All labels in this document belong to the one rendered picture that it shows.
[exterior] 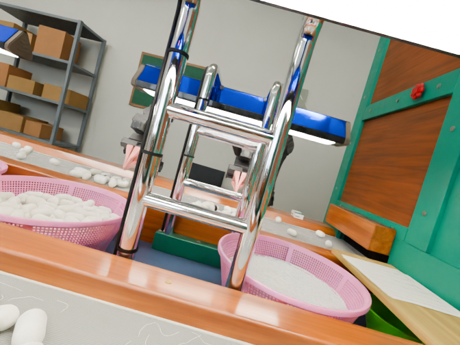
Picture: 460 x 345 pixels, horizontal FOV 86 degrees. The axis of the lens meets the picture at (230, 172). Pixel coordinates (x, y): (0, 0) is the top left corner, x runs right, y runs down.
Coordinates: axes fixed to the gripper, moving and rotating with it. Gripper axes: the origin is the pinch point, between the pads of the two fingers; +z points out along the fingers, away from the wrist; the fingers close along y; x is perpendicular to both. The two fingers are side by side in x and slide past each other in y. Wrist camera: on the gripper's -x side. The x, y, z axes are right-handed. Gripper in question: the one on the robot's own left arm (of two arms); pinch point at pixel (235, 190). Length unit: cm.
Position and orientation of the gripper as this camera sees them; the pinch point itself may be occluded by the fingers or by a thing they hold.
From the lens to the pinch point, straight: 87.1
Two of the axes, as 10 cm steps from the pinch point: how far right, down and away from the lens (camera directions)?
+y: 9.6, 2.7, -0.1
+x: -1.9, 7.0, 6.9
